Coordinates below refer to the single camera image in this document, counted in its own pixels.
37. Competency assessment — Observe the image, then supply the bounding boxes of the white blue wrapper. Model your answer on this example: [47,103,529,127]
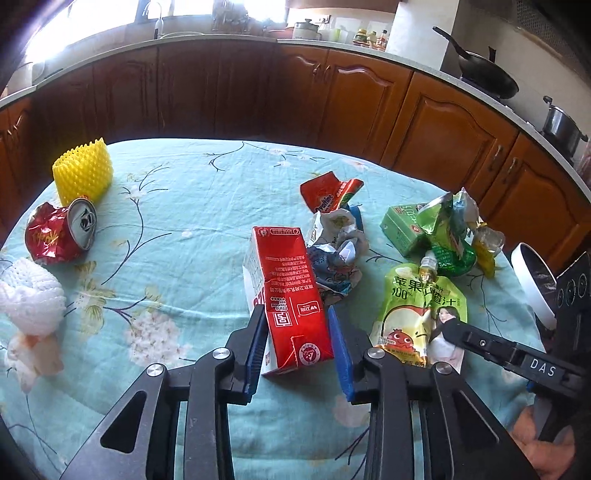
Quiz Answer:
[307,206,370,305]

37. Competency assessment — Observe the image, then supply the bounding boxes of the crushed red soda can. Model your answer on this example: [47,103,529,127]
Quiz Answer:
[25,198,98,265]

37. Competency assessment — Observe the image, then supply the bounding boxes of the grey kitchen countertop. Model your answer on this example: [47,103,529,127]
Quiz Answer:
[0,36,591,183]

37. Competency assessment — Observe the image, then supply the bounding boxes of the green drink carton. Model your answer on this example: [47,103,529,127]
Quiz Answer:
[379,204,439,257]

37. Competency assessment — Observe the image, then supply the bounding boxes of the crumpled pale tissue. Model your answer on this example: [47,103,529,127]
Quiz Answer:
[6,331,64,389]

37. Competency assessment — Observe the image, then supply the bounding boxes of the torn red snack wrapper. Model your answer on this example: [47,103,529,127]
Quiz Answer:
[300,172,365,216]

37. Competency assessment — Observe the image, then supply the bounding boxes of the steel cooking pot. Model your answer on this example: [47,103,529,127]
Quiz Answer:
[541,96,588,156]

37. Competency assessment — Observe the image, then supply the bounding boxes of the wooden lower kitchen cabinets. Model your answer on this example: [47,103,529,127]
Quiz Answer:
[0,41,591,278]

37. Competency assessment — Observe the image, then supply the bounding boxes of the black wok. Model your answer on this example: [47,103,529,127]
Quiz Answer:
[433,26,520,100]

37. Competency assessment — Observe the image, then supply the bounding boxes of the white rimmed trash bin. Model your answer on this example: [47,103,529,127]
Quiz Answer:
[510,243,560,330]

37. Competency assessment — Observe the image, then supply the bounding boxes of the kitchen faucet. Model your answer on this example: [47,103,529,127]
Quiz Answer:
[141,0,165,38]

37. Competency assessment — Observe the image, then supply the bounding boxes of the green apple juice pouch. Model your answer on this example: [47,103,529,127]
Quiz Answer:
[372,256,468,372]

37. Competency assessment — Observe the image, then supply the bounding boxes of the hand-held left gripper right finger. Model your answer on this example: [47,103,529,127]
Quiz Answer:
[327,305,539,480]

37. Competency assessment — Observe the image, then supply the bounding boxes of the red milk carton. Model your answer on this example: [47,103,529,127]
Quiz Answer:
[242,226,334,376]

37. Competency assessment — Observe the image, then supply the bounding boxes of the dish rack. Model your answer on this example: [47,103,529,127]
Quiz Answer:
[211,2,253,34]

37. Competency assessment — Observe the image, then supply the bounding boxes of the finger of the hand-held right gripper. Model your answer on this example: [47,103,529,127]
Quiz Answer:
[442,322,585,385]

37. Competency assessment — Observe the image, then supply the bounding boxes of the row of condiment bottles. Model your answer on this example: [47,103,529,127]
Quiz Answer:
[353,28,389,51]

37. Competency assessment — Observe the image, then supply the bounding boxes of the person's right hand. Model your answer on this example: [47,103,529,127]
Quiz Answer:
[512,408,580,468]

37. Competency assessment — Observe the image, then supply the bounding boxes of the floral light blue tablecloth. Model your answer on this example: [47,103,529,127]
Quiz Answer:
[0,138,550,480]

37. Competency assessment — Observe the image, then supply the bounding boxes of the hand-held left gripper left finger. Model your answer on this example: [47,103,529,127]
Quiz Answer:
[60,302,269,480]

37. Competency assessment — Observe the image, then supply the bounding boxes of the white foam fruit net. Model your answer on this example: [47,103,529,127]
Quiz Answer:
[0,258,66,334]

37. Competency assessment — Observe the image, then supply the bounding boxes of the green snack bag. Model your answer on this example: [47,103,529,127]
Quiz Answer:
[416,188,482,277]

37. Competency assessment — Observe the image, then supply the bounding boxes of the yellow foam fruit net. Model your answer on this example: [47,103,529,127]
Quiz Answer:
[52,137,114,206]

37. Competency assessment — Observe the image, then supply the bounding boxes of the white electric cooker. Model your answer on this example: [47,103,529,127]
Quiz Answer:
[293,18,324,42]

